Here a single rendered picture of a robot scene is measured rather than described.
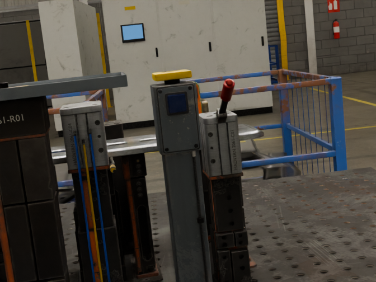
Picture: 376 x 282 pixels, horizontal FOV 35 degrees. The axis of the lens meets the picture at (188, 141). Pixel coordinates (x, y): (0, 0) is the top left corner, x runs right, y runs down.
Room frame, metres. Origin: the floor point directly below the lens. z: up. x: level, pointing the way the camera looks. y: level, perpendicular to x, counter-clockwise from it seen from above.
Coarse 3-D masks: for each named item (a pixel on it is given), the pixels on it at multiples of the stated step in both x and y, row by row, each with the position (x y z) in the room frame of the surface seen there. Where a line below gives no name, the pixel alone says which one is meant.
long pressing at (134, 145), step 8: (240, 128) 1.36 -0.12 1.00; (248, 128) 1.35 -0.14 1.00; (256, 128) 1.36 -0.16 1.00; (144, 136) 1.40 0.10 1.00; (152, 136) 1.38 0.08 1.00; (240, 136) 1.27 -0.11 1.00; (248, 136) 1.27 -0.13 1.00; (256, 136) 1.27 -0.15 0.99; (112, 144) 1.34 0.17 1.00; (120, 144) 1.31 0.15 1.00; (128, 144) 1.30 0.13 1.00; (136, 144) 1.29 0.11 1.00; (144, 144) 1.25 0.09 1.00; (152, 144) 1.25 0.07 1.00; (64, 152) 1.28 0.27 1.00; (112, 152) 1.23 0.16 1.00; (120, 152) 1.23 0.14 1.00; (128, 152) 1.24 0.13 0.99; (136, 152) 1.24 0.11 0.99; (144, 152) 1.24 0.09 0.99; (56, 160) 1.22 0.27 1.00; (64, 160) 1.22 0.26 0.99
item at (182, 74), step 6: (162, 72) 1.01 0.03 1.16; (168, 72) 0.99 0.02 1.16; (174, 72) 0.98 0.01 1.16; (180, 72) 0.98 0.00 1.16; (186, 72) 0.98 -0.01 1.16; (156, 78) 0.97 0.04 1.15; (162, 78) 0.98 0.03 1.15; (168, 78) 0.98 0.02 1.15; (174, 78) 0.98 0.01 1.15; (180, 78) 0.98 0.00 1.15
